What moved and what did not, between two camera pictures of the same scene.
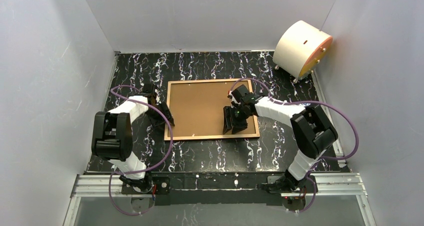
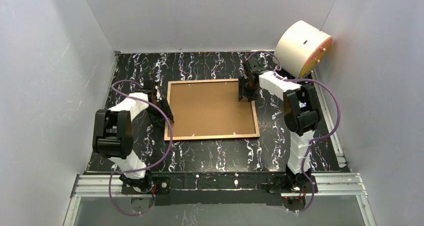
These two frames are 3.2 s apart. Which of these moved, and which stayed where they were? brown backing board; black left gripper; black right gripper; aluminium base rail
Moved: black right gripper
Stayed: black left gripper; aluminium base rail; brown backing board
